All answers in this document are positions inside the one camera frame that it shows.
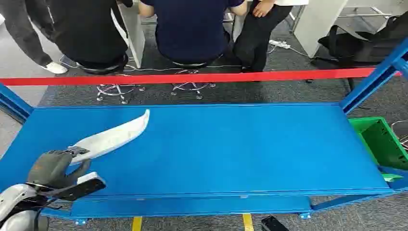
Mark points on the black bag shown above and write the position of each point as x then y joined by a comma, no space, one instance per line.
366,44

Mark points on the white power strip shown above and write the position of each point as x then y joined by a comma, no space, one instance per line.
279,44

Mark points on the white desk panel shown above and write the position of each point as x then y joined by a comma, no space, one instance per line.
318,25
135,32

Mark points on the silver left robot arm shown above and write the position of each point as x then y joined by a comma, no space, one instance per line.
14,199

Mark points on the red barrier belt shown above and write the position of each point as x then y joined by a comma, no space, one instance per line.
191,77

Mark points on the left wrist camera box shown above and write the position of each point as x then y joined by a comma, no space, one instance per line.
81,188

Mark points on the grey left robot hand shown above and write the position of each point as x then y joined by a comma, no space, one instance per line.
47,169

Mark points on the green plastic crate with parts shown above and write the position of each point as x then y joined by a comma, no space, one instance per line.
381,142

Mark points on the white curved plastic part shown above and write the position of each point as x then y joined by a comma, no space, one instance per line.
108,138

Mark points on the chrome-legged stool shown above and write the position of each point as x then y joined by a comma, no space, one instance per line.
116,91
191,87

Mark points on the blue metal shelf rack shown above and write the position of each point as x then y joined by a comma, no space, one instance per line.
204,150

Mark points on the person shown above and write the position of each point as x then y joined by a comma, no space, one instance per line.
86,32
191,28
258,35
28,35

